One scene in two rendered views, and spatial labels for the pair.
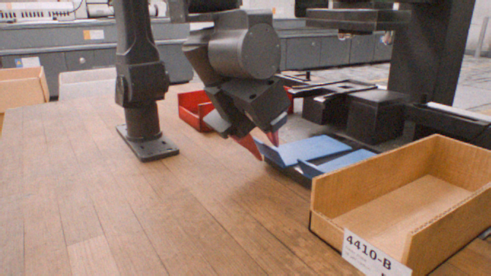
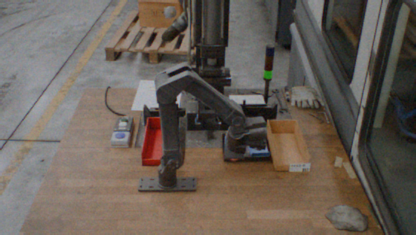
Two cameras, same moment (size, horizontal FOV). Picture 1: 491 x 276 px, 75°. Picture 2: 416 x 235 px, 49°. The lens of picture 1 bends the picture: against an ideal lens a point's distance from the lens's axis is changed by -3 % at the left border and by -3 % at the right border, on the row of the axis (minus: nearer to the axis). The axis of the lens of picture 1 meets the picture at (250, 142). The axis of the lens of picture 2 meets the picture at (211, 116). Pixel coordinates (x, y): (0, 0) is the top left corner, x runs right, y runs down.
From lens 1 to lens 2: 1.43 m
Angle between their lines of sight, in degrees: 53
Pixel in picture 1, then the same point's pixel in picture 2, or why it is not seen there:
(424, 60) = not seen: hidden behind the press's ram
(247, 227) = (264, 181)
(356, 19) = (220, 82)
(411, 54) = not seen: hidden behind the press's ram
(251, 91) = (261, 141)
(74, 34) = not seen: outside the picture
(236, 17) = (261, 124)
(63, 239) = (242, 219)
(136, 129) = (174, 181)
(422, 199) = (278, 144)
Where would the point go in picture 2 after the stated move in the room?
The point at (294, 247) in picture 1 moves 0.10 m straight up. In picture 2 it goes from (279, 177) to (282, 154)
